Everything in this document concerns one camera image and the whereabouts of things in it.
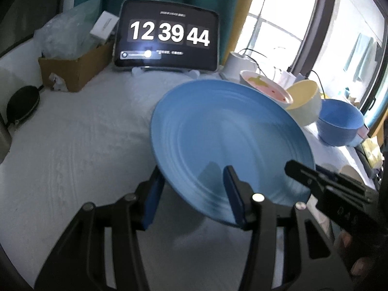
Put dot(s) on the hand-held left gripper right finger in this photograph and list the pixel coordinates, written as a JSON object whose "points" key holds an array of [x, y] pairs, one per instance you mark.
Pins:
{"points": [[233, 194]]}

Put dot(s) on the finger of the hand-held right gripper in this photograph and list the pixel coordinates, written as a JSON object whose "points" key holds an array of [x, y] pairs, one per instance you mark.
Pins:
{"points": [[329, 172], [303, 174]]}

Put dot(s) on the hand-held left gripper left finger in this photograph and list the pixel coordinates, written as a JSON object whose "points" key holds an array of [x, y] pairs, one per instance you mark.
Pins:
{"points": [[153, 200]]}

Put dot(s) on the blue bowl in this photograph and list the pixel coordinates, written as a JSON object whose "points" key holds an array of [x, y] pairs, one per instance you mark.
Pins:
{"points": [[336, 130]]}

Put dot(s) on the blue plate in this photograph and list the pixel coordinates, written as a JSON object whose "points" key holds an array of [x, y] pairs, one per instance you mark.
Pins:
{"points": [[227, 127]]}

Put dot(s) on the yellow bowl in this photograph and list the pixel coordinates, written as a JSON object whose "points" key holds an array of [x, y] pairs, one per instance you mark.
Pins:
{"points": [[306, 97]]}

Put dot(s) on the pink bowl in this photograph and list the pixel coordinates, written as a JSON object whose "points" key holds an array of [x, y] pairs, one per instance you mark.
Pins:
{"points": [[266, 88]]}

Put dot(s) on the person's right hand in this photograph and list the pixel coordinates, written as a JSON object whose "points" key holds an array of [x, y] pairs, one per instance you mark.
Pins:
{"points": [[359, 263]]}

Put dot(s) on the yellow wipes packet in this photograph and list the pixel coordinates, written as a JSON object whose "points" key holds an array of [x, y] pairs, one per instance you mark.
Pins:
{"points": [[374, 154]]}

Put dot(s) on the white charger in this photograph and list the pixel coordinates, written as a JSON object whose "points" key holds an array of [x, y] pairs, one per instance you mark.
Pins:
{"points": [[286, 78]]}

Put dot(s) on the blue hanging towel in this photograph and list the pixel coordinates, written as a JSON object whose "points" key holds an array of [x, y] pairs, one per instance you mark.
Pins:
{"points": [[360, 57]]}

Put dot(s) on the white cylindrical lamp base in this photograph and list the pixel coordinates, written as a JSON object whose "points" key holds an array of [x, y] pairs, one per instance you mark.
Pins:
{"points": [[238, 66]]}

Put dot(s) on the white tablet stand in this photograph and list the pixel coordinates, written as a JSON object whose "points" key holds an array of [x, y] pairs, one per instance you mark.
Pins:
{"points": [[194, 73]]}

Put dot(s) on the cardboard box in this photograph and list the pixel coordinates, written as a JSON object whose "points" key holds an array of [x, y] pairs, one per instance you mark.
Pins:
{"points": [[78, 69]]}

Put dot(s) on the crumpled white paper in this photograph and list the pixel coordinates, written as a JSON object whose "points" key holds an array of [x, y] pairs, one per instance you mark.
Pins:
{"points": [[59, 81]]}

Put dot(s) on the small white box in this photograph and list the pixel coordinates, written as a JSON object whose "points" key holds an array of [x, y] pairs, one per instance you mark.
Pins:
{"points": [[104, 24]]}

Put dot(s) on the tablet with clock display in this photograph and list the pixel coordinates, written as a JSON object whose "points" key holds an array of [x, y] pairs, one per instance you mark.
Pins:
{"points": [[166, 15]]}

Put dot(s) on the dark window frame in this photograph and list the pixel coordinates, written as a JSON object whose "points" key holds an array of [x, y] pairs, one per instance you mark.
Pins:
{"points": [[318, 15]]}

